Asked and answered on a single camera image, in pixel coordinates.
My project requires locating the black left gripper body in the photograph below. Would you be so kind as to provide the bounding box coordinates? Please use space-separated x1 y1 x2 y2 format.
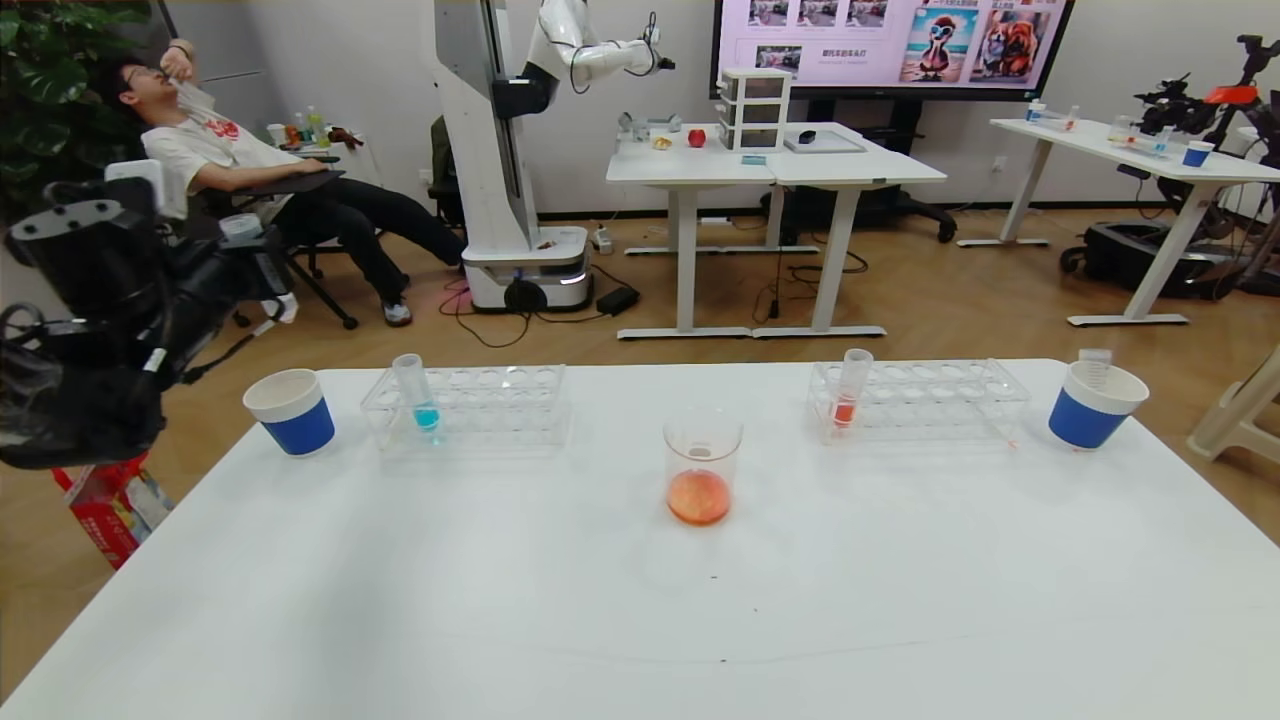
209 224 298 302

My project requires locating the black wheeled robot base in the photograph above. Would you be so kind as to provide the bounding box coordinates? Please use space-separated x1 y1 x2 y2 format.
1058 224 1246 304

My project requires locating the test tube with blue liquid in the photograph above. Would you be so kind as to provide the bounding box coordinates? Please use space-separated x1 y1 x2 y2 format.
391 353 443 438

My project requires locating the clear acrylic test tube rack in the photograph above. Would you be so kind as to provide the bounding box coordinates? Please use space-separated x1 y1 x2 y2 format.
361 364 572 452
805 359 1031 447

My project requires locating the clear glass beaker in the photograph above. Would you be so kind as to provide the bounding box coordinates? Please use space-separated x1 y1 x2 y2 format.
662 405 745 528

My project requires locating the test tube with red liquid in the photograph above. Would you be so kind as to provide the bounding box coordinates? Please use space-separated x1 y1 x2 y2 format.
829 348 876 432

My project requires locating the black office chair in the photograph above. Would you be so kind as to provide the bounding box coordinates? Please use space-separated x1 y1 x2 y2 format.
205 170 361 331

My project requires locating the seated person in white t-shirt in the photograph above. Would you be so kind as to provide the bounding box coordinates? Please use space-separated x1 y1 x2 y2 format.
100 38 467 329

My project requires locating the black laptop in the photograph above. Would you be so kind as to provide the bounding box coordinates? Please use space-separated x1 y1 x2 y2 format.
245 170 349 199

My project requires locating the blue white paper cup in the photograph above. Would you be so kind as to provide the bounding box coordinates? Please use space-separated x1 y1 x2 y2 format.
242 368 337 458
1048 361 1150 451

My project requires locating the red gift bag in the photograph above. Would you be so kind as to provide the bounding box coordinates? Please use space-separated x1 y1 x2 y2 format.
52 455 176 571

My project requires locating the large green leafy plant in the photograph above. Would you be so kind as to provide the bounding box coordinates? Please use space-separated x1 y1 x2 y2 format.
0 0 151 226

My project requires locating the grey desk container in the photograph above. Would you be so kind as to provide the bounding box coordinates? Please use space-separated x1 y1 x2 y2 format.
617 111 684 142

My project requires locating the white standing desk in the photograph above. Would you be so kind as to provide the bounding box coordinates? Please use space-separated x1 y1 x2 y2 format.
605 125 781 342
752 125 947 340

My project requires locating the white drawer organiser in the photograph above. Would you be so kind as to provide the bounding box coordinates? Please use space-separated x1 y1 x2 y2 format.
717 68 792 155

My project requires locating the grey flat tray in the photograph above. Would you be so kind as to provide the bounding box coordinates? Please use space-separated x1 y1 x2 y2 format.
782 131 867 157

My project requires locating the black display stand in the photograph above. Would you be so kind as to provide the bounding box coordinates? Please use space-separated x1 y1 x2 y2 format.
760 100 957 248

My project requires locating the long white lab desk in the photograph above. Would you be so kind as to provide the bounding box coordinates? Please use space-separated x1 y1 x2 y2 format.
955 118 1280 329

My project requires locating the black tripod stand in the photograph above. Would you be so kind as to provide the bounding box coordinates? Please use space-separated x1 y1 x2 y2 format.
1205 36 1280 156

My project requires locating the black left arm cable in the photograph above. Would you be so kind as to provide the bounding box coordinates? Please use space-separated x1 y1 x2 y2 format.
150 318 281 391

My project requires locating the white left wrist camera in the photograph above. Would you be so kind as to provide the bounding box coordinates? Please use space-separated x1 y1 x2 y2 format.
103 158 167 213

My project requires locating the white pedestal robot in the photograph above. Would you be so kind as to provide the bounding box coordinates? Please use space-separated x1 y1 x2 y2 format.
425 0 677 316

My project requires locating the black floor cable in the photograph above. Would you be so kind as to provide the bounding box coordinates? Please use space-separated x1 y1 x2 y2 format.
455 290 601 351

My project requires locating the black under-desk cables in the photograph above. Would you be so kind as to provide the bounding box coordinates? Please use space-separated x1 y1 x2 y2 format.
750 215 871 327

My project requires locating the large wall display screen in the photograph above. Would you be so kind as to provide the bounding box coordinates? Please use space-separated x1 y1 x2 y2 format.
709 0 1077 101

